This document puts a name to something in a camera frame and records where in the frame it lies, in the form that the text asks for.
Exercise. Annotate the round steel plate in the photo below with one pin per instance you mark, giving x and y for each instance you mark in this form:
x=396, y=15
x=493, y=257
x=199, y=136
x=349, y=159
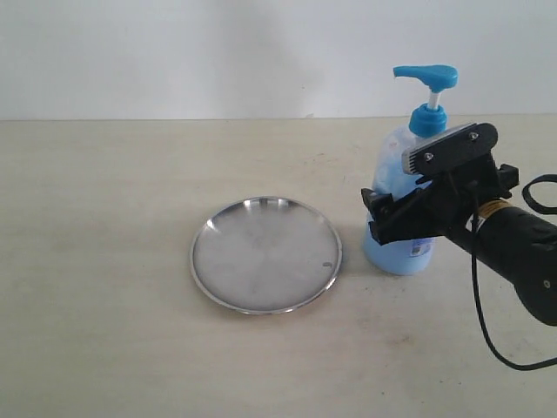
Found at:
x=265, y=255

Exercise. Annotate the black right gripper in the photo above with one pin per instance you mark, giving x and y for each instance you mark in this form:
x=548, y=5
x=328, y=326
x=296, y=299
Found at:
x=466, y=203

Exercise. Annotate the blue soap pump bottle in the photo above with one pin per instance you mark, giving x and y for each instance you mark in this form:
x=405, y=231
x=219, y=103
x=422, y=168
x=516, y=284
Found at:
x=408, y=257

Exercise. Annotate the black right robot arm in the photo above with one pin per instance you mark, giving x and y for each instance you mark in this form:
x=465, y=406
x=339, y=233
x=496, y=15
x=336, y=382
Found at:
x=529, y=264

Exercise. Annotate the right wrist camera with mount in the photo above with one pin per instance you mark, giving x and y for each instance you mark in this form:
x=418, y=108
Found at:
x=449, y=149

